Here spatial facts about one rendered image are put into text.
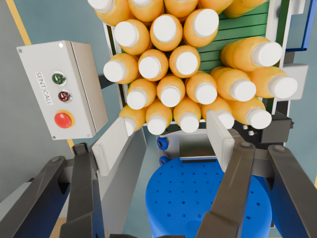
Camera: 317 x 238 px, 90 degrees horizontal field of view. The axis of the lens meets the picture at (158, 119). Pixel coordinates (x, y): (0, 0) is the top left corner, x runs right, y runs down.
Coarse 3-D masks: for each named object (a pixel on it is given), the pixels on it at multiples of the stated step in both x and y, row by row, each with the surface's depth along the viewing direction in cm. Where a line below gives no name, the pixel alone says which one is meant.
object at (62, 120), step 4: (60, 112) 33; (56, 116) 33; (60, 116) 33; (64, 116) 33; (68, 116) 33; (56, 120) 33; (60, 120) 33; (64, 120) 33; (68, 120) 33; (60, 124) 34; (64, 124) 34; (68, 124) 34
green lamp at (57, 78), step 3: (54, 75) 30; (57, 75) 30; (60, 75) 30; (51, 78) 30; (54, 78) 30; (57, 78) 30; (60, 78) 30; (63, 78) 31; (54, 81) 30; (57, 81) 30; (60, 81) 30; (63, 81) 31; (57, 84) 31; (60, 84) 31
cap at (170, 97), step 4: (168, 88) 31; (172, 88) 31; (164, 92) 31; (168, 92) 31; (172, 92) 31; (176, 92) 31; (164, 96) 31; (168, 96) 31; (172, 96) 31; (176, 96) 31; (164, 100) 32; (168, 100) 32; (172, 100) 32; (176, 100) 31; (164, 104) 32; (168, 104) 32; (172, 104) 32; (176, 104) 32
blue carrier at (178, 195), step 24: (168, 168) 47; (192, 168) 46; (216, 168) 45; (168, 192) 39; (192, 192) 38; (216, 192) 37; (264, 192) 36; (168, 216) 34; (192, 216) 32; (264, 216) 31
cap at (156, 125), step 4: (156, 116) 35; (152, 120) 34; (156, 120) 34; (160, 120) 33; (164, 120) 35; (148, 124) 34; (152, 124) 34; (156, 124) 34; (160, 124) 34; (164, 124) 34; (148, 128) 34; (152, 128) 34; (156, 128) 34; (160, 128) 34; (164, 128) 34; (152, 132) 35; (156, 132) 35; (160, 132) 34
